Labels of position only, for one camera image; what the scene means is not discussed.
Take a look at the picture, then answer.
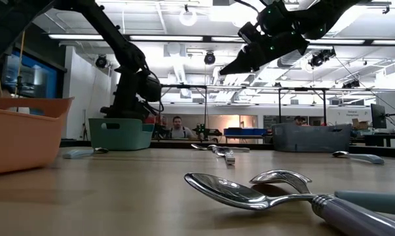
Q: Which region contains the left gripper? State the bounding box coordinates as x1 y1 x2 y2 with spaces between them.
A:
100 96 152 120

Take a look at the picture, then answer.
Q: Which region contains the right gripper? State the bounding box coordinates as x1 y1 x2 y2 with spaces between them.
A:
219 31 311 76

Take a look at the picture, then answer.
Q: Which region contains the spoon with blue handle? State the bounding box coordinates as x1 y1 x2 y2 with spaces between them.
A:
332 150 385 165
63 147 110 160

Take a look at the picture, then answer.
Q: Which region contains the spoon with lavender handle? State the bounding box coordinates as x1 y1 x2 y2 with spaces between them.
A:
183 172 395 218

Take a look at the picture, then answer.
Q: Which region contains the teal plastic bin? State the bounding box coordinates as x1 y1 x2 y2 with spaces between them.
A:
88 117 155 152

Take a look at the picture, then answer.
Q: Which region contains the black round spotlight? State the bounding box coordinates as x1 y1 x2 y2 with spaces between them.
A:
95 54 108 69
203 50 217 66

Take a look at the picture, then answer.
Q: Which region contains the blue storage crate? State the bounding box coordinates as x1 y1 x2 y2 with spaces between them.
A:
223 127 269 136

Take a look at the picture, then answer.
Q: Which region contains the round ceiling lamp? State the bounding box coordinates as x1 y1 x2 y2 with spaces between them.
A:
179 5 198 28

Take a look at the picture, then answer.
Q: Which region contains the large black spotlight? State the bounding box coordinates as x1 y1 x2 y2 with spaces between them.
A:
307 48 337 68

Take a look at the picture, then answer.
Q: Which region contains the small black background robot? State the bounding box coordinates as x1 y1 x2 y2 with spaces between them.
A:
192 123 223 140

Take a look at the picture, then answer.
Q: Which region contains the grey plastic bin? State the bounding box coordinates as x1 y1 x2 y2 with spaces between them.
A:
271 123 352 153

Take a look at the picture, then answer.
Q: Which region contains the small black spotlight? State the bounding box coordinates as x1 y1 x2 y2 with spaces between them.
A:
342 79 362 90

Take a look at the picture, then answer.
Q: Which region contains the orange plastic bin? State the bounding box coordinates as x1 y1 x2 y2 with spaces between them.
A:
0 96 75 176

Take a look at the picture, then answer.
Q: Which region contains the cardboard box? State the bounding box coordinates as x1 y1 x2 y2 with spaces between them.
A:
351 117 370 130

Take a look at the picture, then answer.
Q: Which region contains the black computer monitor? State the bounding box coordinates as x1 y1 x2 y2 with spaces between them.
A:
370 103 388 130

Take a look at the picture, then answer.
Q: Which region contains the black background table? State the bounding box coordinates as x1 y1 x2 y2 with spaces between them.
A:
363 133 395 148

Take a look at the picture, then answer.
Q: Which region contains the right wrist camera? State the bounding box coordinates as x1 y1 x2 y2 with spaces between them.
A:
238 21 263 45

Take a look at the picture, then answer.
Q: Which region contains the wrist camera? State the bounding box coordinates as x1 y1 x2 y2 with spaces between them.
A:
135 69 162 103
238 21 263 45

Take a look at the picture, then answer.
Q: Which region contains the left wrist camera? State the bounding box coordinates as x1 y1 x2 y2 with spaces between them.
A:
135 69 162 103

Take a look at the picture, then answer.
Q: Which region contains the black metal rack frame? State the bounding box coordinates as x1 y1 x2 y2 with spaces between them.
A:
160 83 208 130
277 87 328 126

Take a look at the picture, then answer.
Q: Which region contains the yellow cable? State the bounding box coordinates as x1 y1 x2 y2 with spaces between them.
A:
0 0 26 98

